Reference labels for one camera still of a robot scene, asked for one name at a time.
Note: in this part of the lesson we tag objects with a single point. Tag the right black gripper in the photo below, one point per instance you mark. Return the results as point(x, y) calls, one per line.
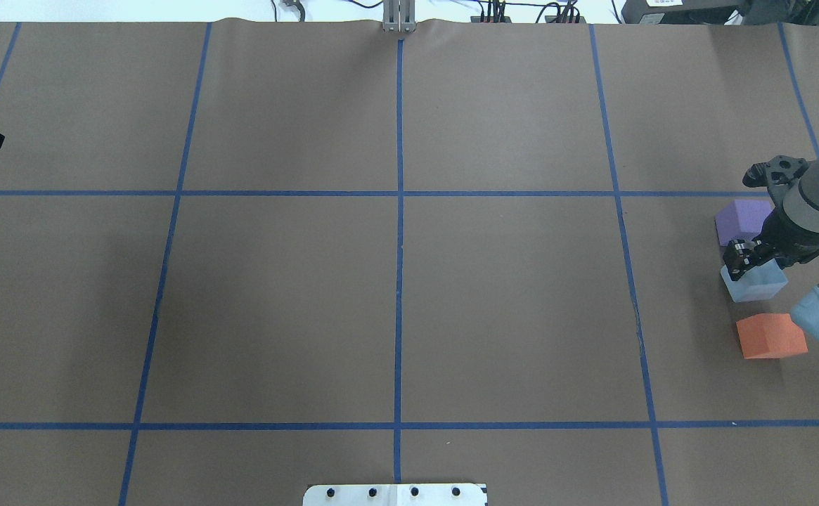
point(794, 240)

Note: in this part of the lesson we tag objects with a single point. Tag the light blue foam block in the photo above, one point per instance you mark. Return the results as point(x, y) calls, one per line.
point(758, 284)

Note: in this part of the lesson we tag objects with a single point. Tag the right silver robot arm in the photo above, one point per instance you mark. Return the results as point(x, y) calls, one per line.
point(802, 205)

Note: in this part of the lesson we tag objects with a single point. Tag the purple foam block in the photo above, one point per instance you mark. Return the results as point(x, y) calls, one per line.
point(741, 220)

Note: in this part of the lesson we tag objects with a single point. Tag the orange foam block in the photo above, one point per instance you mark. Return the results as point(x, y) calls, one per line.
point(770, 336)

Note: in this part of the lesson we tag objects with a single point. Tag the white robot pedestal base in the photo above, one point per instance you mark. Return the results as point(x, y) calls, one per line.
point(397, 494)

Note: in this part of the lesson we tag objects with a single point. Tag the aluminium frame post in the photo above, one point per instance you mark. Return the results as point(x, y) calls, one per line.
point(398, 16)

